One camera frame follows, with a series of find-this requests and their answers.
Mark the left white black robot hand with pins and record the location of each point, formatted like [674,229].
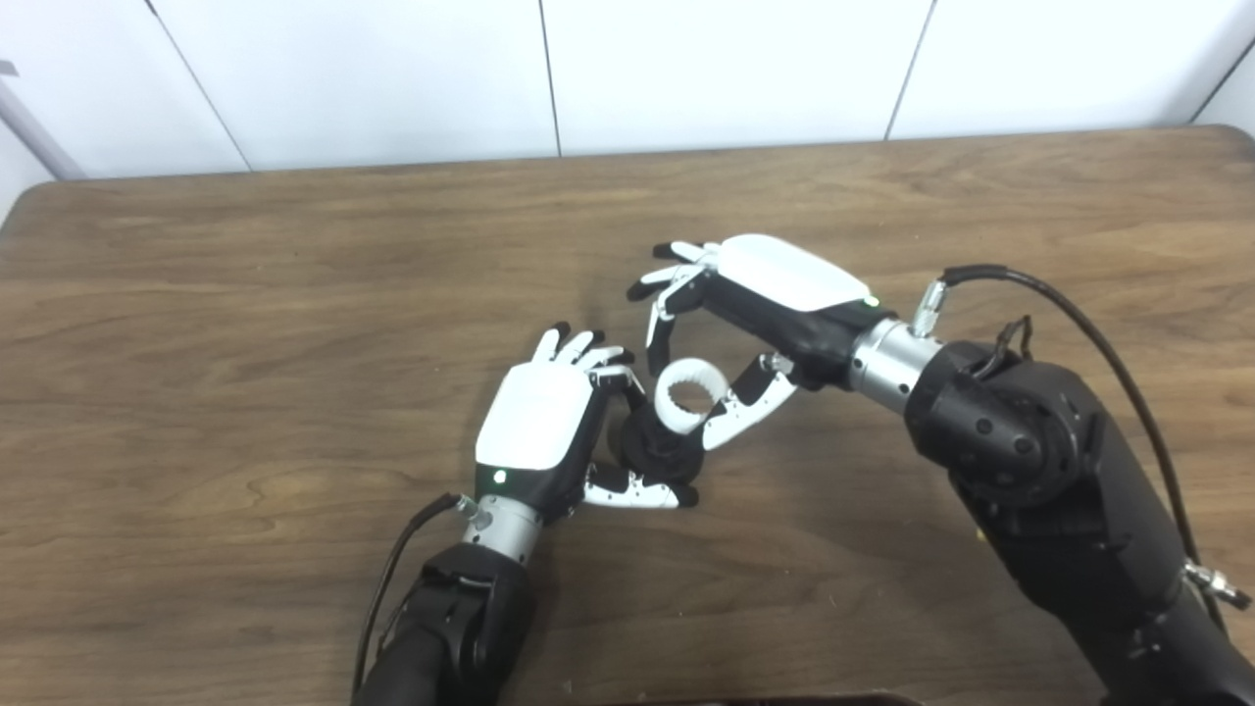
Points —
[534,417]

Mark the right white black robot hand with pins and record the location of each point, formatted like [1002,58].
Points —
[784,284]

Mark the round black part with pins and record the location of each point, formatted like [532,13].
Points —
[647,453]

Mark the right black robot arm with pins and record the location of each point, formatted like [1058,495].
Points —
[1029,441]

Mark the grey wall corner post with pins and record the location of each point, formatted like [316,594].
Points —
[34,137]

